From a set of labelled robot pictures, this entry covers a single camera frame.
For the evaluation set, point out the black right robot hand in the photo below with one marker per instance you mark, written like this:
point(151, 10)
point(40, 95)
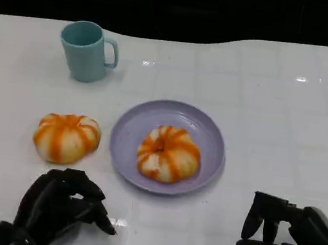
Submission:
point(317, 242)

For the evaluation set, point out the lilac plate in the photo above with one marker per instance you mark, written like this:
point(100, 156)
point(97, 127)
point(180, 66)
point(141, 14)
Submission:
point(128, 142)

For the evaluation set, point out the pale green mug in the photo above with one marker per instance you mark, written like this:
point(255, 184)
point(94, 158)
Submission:
point(84, 57)

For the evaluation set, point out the orange and white bread roll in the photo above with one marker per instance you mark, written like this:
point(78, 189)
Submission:
point(168, 154)
point(65, 139)

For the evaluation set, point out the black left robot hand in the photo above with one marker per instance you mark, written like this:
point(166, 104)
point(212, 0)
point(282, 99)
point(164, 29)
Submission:
point(47, 204)

